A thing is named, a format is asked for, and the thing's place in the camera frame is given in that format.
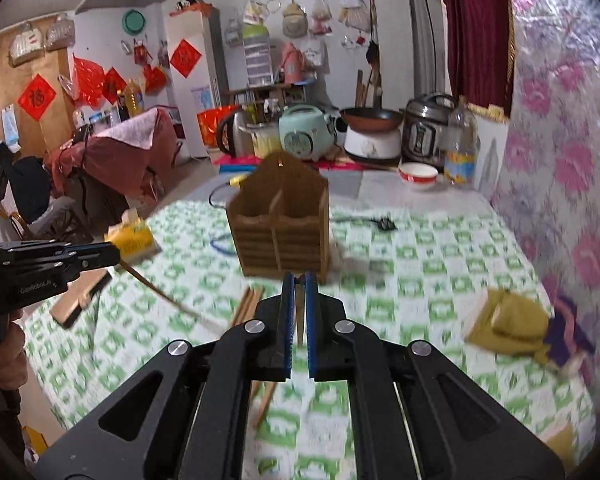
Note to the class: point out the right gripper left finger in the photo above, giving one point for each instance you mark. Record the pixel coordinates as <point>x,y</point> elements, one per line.
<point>183,415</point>

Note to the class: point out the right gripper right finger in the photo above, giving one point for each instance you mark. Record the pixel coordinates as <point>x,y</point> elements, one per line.
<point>414,413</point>

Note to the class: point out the green checkered tablecloth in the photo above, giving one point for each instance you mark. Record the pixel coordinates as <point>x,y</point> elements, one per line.
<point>418,279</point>

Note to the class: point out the plastic oil bottle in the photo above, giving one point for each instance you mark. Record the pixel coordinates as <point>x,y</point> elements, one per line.
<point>462,146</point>

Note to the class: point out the dark red curtain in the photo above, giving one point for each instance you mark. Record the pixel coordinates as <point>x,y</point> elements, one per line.
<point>481,52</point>

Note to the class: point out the blue hair band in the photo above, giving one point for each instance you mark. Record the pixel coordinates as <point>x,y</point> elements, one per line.
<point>224,245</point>

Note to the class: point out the red white bowl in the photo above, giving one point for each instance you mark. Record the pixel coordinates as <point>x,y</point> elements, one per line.
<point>417,175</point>

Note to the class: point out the white refrigerator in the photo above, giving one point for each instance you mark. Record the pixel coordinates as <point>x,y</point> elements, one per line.
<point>198,71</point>

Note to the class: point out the steel electric kettle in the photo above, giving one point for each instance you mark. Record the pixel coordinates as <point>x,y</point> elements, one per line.
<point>232,135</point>

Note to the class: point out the wooden chopstick four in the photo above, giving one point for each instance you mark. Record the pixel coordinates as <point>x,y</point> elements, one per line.
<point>256,296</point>

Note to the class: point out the wooden chopstick two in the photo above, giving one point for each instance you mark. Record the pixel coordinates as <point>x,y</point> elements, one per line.
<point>242,307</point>

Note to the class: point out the mint green rice cooker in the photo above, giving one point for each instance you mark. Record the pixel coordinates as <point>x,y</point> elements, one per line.
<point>306,132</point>

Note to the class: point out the wooden chopstick three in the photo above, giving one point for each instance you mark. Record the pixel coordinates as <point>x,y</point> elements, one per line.
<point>248,305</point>

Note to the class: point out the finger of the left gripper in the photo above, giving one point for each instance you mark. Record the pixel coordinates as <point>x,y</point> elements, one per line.
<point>78,259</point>
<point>35,249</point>

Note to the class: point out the yellow tissue pack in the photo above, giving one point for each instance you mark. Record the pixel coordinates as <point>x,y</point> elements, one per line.
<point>132,237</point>

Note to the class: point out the person left hand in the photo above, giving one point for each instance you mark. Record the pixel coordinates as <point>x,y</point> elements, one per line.
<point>13,359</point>

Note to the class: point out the yellow cloth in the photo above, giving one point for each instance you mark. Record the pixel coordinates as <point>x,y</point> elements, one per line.
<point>559,438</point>

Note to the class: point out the black silver pressure cooker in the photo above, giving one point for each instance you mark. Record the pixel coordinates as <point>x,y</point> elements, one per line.
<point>426,127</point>

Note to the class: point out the red covered furniture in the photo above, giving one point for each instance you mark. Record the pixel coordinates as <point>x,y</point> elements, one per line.
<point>134,158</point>

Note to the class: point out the red gift bag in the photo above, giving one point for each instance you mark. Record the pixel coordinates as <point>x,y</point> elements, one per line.
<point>209,121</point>

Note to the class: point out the brown frying pan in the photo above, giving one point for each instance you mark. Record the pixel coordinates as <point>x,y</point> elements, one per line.
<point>371,119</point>

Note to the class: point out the olive green towel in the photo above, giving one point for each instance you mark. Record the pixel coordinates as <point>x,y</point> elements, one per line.
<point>509,324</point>

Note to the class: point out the yellow white pot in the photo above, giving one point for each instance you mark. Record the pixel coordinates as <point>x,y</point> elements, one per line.
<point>264,138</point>

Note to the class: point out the wooden chopstick one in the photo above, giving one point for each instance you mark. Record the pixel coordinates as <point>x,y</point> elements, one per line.
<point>211,325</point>

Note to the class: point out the wooden utensil holder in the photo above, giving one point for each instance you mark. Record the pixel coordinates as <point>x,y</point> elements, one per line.
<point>279,220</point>

